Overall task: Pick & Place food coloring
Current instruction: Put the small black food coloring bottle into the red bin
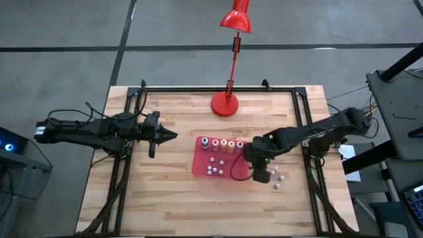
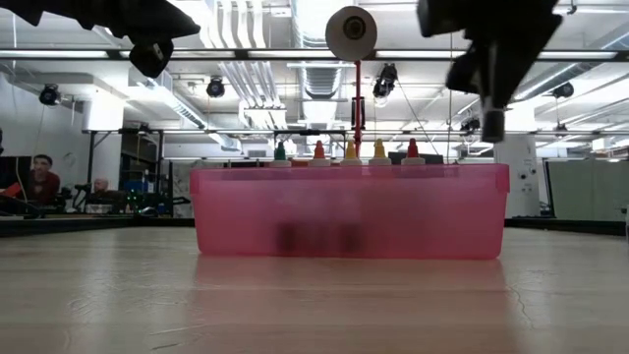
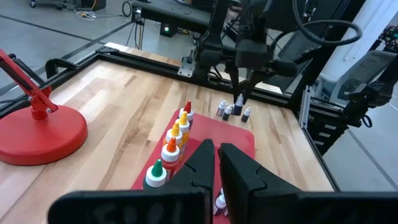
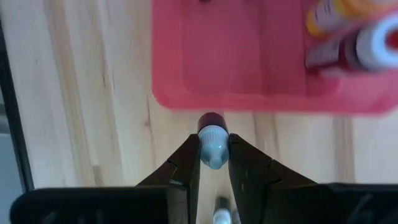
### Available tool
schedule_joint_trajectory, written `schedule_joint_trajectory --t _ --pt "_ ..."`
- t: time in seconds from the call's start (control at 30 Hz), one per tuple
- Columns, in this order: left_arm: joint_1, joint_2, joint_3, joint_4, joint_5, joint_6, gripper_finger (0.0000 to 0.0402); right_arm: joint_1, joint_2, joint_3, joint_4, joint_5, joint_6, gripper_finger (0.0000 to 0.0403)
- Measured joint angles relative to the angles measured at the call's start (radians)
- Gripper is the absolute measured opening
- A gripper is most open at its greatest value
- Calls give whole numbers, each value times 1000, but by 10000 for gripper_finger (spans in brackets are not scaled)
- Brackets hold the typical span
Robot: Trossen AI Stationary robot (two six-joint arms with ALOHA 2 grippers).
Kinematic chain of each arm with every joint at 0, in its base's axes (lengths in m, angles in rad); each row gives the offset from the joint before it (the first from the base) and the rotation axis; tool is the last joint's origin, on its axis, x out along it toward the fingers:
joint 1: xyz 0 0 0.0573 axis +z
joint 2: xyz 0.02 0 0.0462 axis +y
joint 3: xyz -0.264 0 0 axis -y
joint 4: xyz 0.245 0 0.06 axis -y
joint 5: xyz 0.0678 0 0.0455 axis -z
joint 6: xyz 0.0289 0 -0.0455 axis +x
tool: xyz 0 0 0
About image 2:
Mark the black computer monitor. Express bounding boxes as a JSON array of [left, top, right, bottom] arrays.
[[0, 155, 33, 191]]

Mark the black background rig frame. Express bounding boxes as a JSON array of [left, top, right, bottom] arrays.
[[81, 126, 355, 217]]

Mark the green food coloring bottle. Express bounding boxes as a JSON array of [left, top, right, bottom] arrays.
[[268, 141, 292, 168]]

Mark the yellow food coloring bottle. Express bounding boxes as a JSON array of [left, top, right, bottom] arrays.
[[340, 139, 363, 167], [368, 138, 393, 167]]

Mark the thin hanging cable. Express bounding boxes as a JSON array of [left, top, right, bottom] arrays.
[[446, 32, 454, 164]]

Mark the red food coloring bottle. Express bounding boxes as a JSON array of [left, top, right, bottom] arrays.
[[401, 137, 427, 166]]

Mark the green partition panel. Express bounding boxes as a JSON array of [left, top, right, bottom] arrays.
[[543, 157, 629, 222]]

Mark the pink translucent plastic bin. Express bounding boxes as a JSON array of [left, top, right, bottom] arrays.
[[189, 163, 511, 261]]

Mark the dark shelving unit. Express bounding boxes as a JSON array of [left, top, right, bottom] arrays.
[[120, 132, 173, 212]]

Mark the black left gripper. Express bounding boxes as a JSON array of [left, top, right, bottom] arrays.
[[0, 0, 200, 79]]

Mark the orange food coloring bottle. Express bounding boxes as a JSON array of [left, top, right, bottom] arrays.
[[308, 140, 332, 167]]

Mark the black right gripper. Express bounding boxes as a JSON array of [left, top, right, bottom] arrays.
[[417, 0, 564, 110]]

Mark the person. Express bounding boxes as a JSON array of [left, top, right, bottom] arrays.
[[91, 176, 124, 206], [27, 153, 63, 207]]

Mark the red desk lamp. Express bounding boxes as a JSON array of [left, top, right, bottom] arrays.
[[323, 4, 379, 166]]

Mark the black ceiling spotlight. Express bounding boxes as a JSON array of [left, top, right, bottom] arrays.
[[38, 83, 61, 107], [459, 115, 484, 134], [550, 81, 575, 100], [205, 76, 227, 99], [372, 63, 399, 99]]

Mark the dark computer monitor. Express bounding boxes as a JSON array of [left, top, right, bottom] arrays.
[[387, 150, 445, 166]]

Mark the long ceiling light bar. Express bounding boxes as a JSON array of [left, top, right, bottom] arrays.
[[0, 47, 629, 62]]

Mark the white column device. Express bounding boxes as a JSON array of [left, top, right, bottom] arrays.
[[492, 135, 541, 218]]

